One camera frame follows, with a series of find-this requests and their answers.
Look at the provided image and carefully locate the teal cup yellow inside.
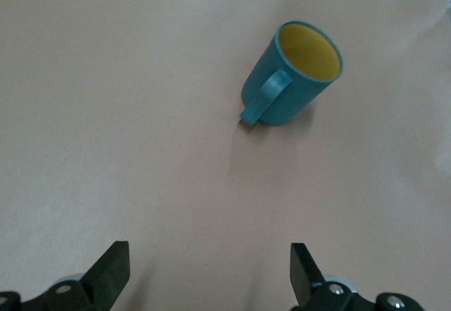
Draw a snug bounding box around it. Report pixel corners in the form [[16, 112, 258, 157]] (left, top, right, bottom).
[[240, 19, 344, 128]]

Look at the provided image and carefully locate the brown table cover sheet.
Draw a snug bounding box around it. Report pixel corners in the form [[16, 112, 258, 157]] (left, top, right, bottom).
[[0, 0, 451, 311]]

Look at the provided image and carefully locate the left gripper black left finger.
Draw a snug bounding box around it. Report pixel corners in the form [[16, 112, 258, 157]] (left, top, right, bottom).
[[0, 240, 132, 311]]

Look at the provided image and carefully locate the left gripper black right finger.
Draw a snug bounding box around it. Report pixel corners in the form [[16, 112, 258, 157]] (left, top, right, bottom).
[[290, 243, 424, 311]]

